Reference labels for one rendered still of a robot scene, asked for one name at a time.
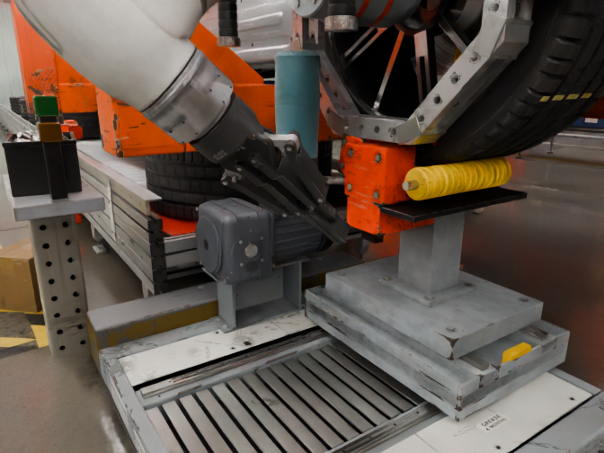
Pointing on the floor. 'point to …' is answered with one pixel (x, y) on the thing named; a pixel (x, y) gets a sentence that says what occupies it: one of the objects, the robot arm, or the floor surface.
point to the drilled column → (60, 283)
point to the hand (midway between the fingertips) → (327, 220)
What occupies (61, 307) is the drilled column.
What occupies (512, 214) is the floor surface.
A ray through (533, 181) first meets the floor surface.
